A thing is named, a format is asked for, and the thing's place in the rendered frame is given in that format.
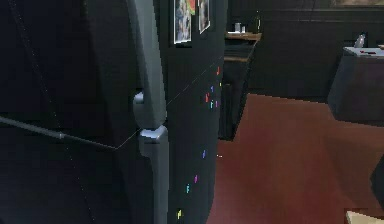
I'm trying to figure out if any dark kitchen counter cabinet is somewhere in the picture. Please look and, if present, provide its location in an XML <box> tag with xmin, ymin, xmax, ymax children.
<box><xmin>218</xmin><ymin>31</ymin><xmax>263</xmax><ymax>142</ymax></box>

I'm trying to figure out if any photo on refrigerator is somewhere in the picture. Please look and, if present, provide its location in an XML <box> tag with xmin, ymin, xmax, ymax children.
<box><xmin>197</xmin><ymin>0</ymin><xmax>211</xmax><ymax>35</ymax></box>
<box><xmin>173</xmin><ymin>0</ymin><xmax>196</xmax><ymax>45</ymax></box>

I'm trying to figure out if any black refrigerator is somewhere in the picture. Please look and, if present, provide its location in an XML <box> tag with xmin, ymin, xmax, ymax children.
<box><xmin>0</xmin><ymin>0</ymin><xmax>229</xmax><ymax>224</ymax></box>

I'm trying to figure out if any dark bottle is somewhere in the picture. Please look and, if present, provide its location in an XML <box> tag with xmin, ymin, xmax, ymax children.
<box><xmin>253</xmin><ymin>10</ymin><xmax>262</xmax><ymax>34</ymax></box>

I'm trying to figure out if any dark table with cloth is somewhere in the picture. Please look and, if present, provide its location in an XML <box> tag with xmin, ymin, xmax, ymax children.
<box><xmin>327</xmin><ymin>46</ymin><xmax>384</xmax><ymax>127</ymax></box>

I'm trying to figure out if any pale spray bottle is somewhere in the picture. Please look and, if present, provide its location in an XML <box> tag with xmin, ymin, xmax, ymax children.
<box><xmin>354</xmin><ymin>32</ymin><xmax>368</xmax><ymax>49</ymax></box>

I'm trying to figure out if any grey refrigerator handle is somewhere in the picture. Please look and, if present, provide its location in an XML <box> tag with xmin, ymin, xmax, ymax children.
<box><xmin>137</xmin><ymin>125</ymin><xmax>170</xmax><ymax>224</ymax></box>
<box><xmin>125</xmin><ymin>0</ymin><xmax>168</xmax><ymax>130</ymax></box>

